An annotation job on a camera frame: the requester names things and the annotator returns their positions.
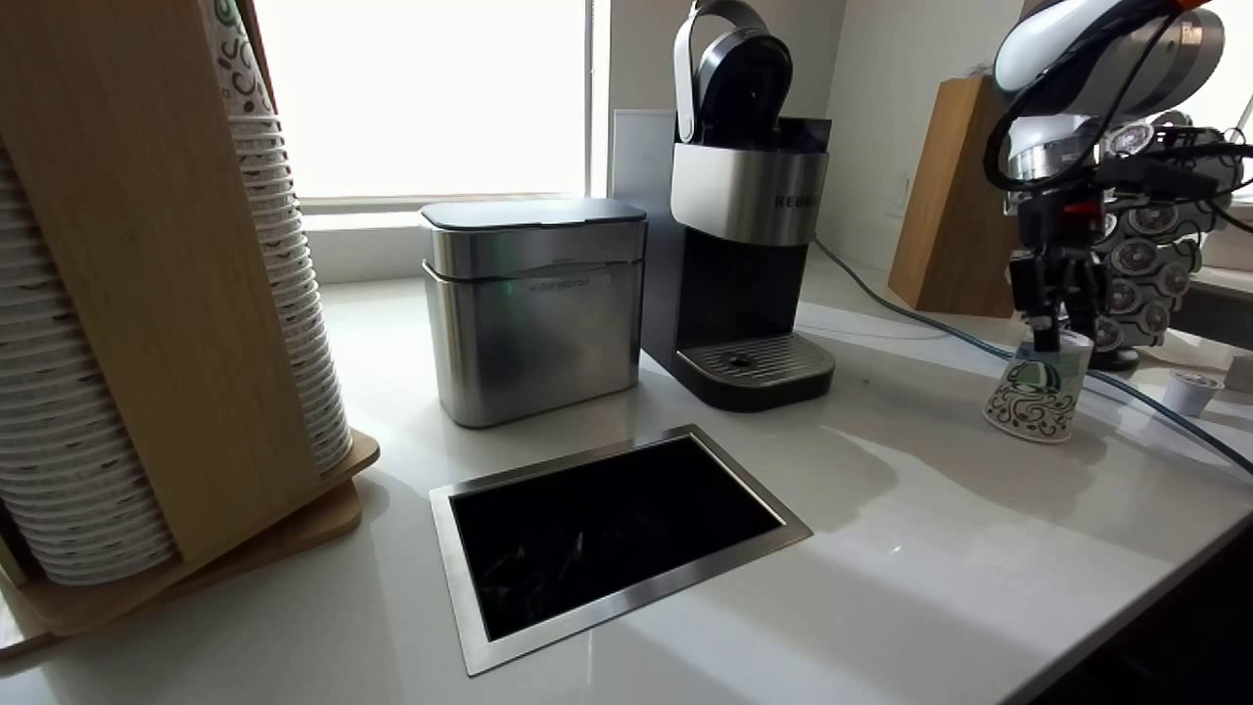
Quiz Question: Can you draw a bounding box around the coffee pod carousel rack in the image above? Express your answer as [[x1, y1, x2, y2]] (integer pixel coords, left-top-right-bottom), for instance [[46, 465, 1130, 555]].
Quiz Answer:
[[1090, 109, 1236, 372]]

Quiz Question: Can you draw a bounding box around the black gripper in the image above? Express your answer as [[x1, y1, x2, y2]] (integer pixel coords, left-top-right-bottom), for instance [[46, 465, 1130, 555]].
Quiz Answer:
[[997, 153, 1126, 359]]

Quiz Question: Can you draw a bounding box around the stainless steel lidded canister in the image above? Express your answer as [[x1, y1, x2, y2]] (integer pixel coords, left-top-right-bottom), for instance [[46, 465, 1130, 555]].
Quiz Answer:
[[416, 192, 654, 434]]

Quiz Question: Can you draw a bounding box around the wooden cup dispenser stand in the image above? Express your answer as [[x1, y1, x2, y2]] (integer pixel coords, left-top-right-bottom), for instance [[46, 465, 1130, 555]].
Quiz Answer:
[[0, 0, 382, 657]]

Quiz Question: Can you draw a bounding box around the black silver coffee machine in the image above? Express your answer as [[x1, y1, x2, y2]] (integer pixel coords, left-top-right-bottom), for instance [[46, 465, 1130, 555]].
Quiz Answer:
[[640, 0, 841, 417]]

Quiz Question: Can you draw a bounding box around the wooden block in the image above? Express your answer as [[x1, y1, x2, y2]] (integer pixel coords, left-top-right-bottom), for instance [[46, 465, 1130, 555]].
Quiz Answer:
[[885, 71, 1032, 321]]

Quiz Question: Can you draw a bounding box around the bright window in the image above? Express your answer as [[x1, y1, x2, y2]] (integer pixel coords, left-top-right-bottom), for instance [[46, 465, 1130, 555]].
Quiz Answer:
[[252, 0, 615, 214]]

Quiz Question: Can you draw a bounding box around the tall paper cup stack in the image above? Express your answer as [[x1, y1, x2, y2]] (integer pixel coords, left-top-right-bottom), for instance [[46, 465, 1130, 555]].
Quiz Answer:
[[0, 140, 184, 590], [195, 0, 356, 483]]

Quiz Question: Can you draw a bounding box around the small white packet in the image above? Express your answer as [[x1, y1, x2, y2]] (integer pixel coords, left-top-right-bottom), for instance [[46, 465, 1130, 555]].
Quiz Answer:
[[1167, 372, 1220, 419]]

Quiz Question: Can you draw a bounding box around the blue cable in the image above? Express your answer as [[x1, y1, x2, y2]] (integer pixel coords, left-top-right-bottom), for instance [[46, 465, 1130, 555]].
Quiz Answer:
[[812, 237, 1253, 479]]

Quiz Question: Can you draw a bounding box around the steel framed counter trash opening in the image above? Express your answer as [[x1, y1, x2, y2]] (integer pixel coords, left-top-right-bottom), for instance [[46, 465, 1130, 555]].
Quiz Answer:
[[428, 419, 813, 680]]

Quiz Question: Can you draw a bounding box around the patterned paper coffee cup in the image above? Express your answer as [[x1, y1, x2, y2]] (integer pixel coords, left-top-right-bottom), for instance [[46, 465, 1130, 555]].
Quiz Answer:
[[982, 331, 1102, 449]]

